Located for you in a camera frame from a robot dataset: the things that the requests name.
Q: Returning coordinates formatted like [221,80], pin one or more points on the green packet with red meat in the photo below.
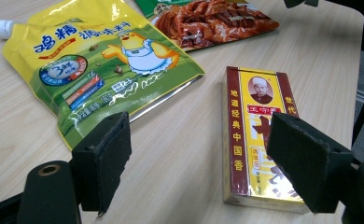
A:
[214,25]

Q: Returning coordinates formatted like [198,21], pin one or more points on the yellow snack packet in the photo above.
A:
[93,65]

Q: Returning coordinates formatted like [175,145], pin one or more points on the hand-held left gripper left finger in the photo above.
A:
[104,161]

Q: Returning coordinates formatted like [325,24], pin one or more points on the yellow and red seasoning box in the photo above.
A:
[258,93]

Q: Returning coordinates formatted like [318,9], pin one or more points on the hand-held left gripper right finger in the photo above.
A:
[307,161]

